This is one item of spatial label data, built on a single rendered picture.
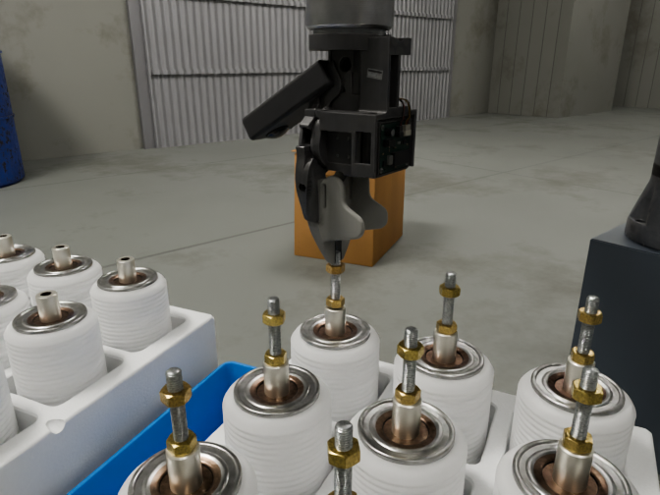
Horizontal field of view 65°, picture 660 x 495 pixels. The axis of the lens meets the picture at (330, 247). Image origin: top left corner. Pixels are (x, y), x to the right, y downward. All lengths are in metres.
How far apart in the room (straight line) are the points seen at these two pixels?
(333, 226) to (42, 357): 0.34
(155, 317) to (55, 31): 2.83
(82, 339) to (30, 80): 2.83
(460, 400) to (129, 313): 0.42
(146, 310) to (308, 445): 0.33
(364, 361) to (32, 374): 0.36
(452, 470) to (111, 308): 0.46
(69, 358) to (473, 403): 0.42
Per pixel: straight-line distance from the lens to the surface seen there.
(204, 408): 0.75
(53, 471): 0.63
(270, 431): 0.44
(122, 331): 0.72
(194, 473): 0.39
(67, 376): 0.65
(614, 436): 0.50
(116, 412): 0.67
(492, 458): 0.54
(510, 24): 6.05
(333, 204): 0.48
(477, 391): 0.51
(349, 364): 0.53
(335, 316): 0.54
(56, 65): 3.43
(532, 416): 0.50
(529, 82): 5.89
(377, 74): 0.45
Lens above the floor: 0.52
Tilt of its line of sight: 20 degrees down
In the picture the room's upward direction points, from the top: straight up
